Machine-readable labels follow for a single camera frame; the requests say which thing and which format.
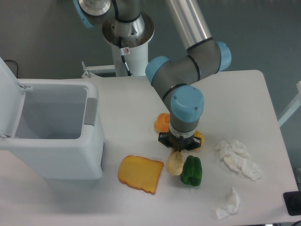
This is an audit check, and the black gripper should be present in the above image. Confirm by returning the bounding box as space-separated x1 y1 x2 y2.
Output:
158 131 201 152

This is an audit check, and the yellow bell pepper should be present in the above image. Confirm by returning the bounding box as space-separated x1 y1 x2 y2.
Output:
194 130 205 149

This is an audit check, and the round orange bread roll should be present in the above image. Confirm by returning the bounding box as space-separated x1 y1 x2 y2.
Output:
154 113 170 133

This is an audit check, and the pale oblong bread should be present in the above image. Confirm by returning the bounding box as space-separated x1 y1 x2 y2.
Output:
166 151 184 176

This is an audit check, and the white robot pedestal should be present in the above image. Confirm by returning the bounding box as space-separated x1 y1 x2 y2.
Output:
81 11 156 79

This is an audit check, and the green bell pepper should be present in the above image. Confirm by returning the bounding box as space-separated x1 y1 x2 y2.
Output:
180 155 203 186

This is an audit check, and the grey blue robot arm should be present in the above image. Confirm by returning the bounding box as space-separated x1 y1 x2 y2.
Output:
74 0 231 151

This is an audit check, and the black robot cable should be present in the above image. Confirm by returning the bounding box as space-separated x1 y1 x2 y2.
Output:
118 36 134 77

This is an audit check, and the large crumpled white tissue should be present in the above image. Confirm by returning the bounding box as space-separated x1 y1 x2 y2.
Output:
214 139 262 181

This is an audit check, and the white frame at right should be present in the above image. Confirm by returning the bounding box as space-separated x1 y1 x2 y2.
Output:
278 81 301 127

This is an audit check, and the white open trash bin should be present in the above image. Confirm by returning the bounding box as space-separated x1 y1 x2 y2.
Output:
0 61 104 180

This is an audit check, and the yellow toast slice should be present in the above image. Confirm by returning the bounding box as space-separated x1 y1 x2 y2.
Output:
118 155 164 194

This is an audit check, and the black device at edge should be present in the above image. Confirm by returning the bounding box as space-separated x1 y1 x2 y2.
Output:
283 191 301 216

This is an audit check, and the small crumpled white tissue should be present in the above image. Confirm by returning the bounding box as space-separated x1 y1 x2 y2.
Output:
215 187 240 220

